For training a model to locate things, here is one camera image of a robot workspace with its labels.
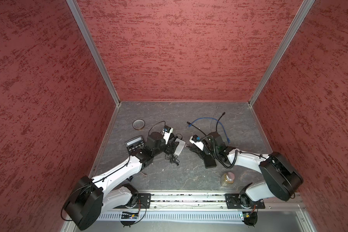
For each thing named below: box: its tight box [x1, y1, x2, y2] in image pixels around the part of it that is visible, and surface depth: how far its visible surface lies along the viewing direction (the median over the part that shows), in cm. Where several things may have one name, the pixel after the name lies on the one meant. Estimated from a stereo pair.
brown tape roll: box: [132, 118, 146, 131], surface depth 109 cm
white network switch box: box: [174, 138, 187, 157], surface depth 94 cm
